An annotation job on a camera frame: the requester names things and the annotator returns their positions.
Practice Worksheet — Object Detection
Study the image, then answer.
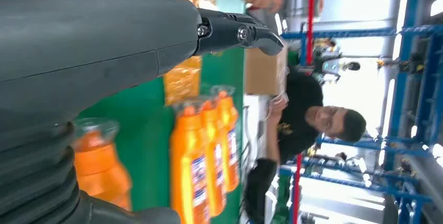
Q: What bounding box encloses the brown cardboard box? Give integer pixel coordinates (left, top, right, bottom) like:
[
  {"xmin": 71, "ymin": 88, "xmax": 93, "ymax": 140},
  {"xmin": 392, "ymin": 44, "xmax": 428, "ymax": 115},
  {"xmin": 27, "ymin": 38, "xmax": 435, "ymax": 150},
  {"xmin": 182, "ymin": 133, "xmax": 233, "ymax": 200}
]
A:
[{"xmin": 244, "ymin": 43, "xmax": 289, "ymax": 96}]

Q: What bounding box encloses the person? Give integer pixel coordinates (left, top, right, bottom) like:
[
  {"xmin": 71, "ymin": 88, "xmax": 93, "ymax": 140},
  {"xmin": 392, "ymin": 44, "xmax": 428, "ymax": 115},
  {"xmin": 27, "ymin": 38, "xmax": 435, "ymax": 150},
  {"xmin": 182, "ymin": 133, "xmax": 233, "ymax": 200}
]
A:
[{"xmin": 264, "ymin": 70, "xmax": 368, "ymax": 168}]

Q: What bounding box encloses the white cable bundle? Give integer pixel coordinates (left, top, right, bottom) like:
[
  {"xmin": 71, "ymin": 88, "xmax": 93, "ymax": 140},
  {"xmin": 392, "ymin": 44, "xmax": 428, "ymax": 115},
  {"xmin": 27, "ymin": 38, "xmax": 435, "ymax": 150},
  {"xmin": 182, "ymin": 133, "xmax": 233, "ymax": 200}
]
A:
[{"xmin": 268, "ymin": 65, "xmax": 290, "ymax": 120}]

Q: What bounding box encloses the blue steel shelving rack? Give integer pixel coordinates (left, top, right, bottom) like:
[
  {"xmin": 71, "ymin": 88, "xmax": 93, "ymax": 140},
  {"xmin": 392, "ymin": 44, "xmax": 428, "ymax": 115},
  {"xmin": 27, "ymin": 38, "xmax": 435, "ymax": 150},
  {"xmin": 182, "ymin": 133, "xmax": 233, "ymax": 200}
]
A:
[
  {"xmin": 280, "ymin": 0, "xmax": 443, "ymax": 66},
  {"xmin": 278, "ymin": 134, "xmax": 443, "ymax": 224}
]

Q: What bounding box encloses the black carry case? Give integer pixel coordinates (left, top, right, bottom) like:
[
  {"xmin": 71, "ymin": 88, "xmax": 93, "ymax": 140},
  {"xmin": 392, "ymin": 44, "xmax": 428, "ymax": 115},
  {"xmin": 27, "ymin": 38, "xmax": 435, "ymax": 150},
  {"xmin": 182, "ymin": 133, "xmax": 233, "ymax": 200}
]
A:
[{"xmin": 243, "ymin": 158, "xmax": 278, "ymax": 224}]

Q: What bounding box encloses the white grey machine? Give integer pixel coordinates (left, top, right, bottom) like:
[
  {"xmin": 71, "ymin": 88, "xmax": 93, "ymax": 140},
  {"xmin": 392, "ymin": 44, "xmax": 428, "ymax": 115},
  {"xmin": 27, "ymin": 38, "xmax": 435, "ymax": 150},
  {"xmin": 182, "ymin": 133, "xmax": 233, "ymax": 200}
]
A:
[{"xmin": 313, "ymin": 38, "xmax": 362, "ymax": 86}]

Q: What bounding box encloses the red pole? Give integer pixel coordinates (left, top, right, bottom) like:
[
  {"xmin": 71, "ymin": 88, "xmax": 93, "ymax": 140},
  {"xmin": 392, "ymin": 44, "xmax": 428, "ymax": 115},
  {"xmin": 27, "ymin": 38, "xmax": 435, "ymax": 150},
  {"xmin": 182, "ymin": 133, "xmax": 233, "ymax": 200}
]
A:
[
  {"xmin": 306, "ymin": 0, "xmax": 318, "ymax": 66},
  {"xmin": 292, "ymin": 153, "xmax": 304, "ymax": 224}
]

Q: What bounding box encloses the yellow taped cardboard mat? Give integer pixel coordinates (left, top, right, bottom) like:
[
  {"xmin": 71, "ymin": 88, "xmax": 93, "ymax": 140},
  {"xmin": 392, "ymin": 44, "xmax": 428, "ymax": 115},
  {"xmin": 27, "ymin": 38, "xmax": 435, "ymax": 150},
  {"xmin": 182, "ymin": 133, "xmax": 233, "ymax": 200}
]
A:
[{"xmin": 34, "ymin": 0, "xmax": 218, "ymax": 108}]

